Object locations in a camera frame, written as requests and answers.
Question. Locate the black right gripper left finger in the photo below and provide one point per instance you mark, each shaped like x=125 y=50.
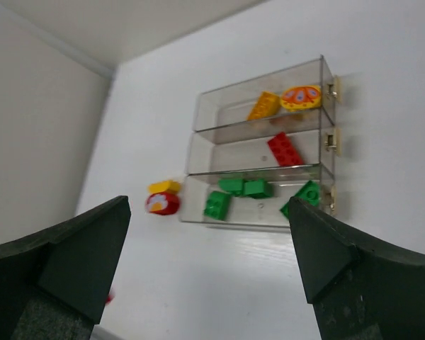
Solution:
x=55 y=283

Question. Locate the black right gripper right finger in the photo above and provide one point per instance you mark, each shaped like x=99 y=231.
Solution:
x=360 y=287

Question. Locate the green long lego brick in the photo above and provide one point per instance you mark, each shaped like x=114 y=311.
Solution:
x=309 y=192

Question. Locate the green square lego brick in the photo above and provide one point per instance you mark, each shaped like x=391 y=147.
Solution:
x=258 y=189

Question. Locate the red long lego brick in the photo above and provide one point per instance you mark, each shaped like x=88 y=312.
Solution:
x=284 y=150

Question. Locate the green sloped lego brick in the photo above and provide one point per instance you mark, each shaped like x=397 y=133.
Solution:
x=217 y=205

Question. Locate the yellow long lego brick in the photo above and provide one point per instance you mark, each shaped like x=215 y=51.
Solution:
x=267 y=105

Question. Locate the clear near container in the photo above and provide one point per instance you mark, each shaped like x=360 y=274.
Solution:
x=248 y=213

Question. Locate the clear container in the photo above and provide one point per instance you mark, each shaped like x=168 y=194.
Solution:
x=242 y=146
x=231 y=104
x=248 y=213

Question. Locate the red flower lego brick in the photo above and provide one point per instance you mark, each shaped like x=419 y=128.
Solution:
x=163 y=203

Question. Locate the yellow arch lego brick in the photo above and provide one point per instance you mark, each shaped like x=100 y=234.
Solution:
x=168 y=186

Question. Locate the clear middle container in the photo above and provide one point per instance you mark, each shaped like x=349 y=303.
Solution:
x=242 y=146

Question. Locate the green small lego brick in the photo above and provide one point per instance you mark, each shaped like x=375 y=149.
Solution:
x=234 y=187

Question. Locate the clear far container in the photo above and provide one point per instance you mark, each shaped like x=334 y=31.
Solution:
x=231 y=104

